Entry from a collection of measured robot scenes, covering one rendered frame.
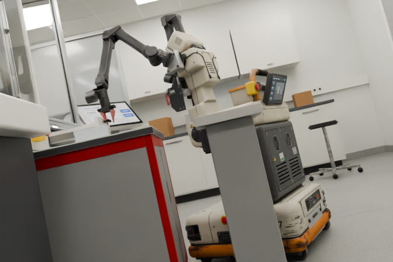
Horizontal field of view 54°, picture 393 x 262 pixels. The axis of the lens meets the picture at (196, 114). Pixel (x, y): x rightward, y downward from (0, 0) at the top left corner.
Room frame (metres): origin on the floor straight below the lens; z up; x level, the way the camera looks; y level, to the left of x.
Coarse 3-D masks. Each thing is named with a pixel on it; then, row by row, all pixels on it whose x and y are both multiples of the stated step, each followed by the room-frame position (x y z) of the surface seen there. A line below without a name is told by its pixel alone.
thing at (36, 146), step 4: (52, 128) 2.12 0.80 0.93; (56, 128) 2.18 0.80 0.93; (60, 128) 2.26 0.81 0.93; (64, 128) 2.33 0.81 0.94; (68, 128) 2.42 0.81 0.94; (48, 136) 2.03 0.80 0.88; (48, 140) 2.02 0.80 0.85; (32, 144) 1.81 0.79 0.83; (36, 144) 1.85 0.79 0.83; (40, 144) 1.91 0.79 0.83; (44, 144) 1.96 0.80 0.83; (48, 144) 2.01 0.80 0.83; (32, 148) 1.80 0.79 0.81; (36, 148) 1.85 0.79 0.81; (40, 148) 1.90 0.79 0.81; (44, 148) 1.95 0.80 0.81; (48, 148) 2.00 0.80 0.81
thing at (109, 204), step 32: (64, 160) 1.47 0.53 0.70; (96, 160) 1.47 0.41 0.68; (128, 160) 1.48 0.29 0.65; (160, 160) 1.68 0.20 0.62; (64, 192) 1.47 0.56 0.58; (96, 192) 1.47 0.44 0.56; (128, 192) 1.48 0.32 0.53; (160, 192) 1.48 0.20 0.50; (64, 224) 1.47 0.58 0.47; (96, 224) 1.47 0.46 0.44; (128, 224) 1.48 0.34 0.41; (160, 224) 1.48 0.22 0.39; (64, 256) 1.47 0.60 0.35; (96, 256) 1.47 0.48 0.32; (128, 256) 1.47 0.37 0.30; (160, 256) 1.48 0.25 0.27
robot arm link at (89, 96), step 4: (96, 80) 2.21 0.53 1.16; (100, 80) 2.20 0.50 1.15; (96, 84) 2.20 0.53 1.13; (100, 84) 2.19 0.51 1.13; (96, 88) 2.21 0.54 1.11; (100, 88) 2.21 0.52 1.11; (104, 88) 2.22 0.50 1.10; (88, 92) 2.21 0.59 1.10; (92, 92) 2.20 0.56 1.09; (88, 96) 2.19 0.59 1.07; (92, 96) 2.18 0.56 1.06; (88, 100) 2.19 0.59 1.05; (92, 100) 2.19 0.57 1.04; (96, 100) 2.20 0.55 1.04
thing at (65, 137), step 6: (78, 126) 2.05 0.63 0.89; (84, 126) 2.05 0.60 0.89; (90, 126) 2.05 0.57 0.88; (54, 132) 2.04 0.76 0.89; (60, 132) 2.04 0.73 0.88; (66, 132) 2.05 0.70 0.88; (72, 132) 2.04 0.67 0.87; (54, 138) 2.04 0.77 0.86; (60, 138) 2.04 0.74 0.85; (66, 138) 2.04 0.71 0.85; (72, 138) 2.04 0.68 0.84; (54, 144) 2.12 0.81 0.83; (60, 144) 2.19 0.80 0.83
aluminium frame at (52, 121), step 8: (56, 8) 2.67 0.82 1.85; (56, 16) 2.64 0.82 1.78; (56, 24) 2.64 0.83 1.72; (64, 48) 2.68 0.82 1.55; (64, 56) 2.64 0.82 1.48; (64, 64) 2.64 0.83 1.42; (72, 88) 2.68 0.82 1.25; (72, 96) 2.64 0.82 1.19; (72, 104) 2.64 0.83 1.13; (56, 120) 2.20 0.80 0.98; (64, 120) 2.36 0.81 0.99
